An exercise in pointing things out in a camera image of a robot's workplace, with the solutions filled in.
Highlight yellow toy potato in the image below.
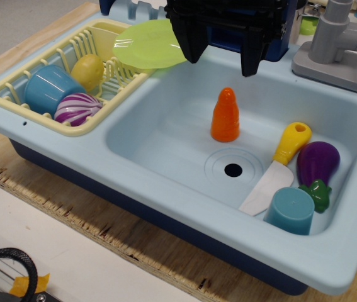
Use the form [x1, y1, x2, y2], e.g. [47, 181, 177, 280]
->
[71, 54, 104, 91]

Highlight blue cup in sink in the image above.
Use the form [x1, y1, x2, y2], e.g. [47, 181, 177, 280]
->
[263, 187, 315, 235]

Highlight wooden board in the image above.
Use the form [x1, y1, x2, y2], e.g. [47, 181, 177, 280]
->
[0, 1, 357, 301]

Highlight yellow tape piece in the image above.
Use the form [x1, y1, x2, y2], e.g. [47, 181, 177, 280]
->
[9, 274, 50, 298]

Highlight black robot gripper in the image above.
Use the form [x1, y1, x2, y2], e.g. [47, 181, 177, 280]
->
[166, 1, 288, 77]

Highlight purple toy eggplant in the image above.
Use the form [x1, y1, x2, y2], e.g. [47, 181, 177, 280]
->
[297, 142, 340, 213]

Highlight orange toy carrot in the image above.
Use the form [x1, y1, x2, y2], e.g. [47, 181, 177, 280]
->
[210, 87, 241, 142]

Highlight dark blue plastic box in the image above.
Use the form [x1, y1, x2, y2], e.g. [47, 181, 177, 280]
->
[208, 0, 297, 65]

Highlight cream yellow dish rack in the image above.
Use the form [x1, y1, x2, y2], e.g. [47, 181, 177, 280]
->
[0, 19, 152, 137]

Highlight grey toy faucet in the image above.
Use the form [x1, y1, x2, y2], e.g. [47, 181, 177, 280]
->
[292, 1, 357, 92]

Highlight purple white toy onion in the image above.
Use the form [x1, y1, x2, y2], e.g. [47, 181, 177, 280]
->
[54, 92, 103, 126]

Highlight blue cup in rack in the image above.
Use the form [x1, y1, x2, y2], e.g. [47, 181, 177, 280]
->
[24, 65, 86, 116]

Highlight black braided cable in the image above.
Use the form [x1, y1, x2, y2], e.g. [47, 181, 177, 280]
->
[0, 247, 39, 298]

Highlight light blue toy sink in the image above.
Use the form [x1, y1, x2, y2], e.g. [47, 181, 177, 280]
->
[0, 0, 357, 296]

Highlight light green plastic plate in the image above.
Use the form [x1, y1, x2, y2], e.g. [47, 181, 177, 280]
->
[113, 19, 186, 69]

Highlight green object in background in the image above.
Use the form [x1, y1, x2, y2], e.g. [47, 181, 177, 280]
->
[300, 16, 319, 36]

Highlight yellow handled toy knife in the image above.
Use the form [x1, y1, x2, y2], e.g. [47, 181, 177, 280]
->
[239, 122, 312, 216]

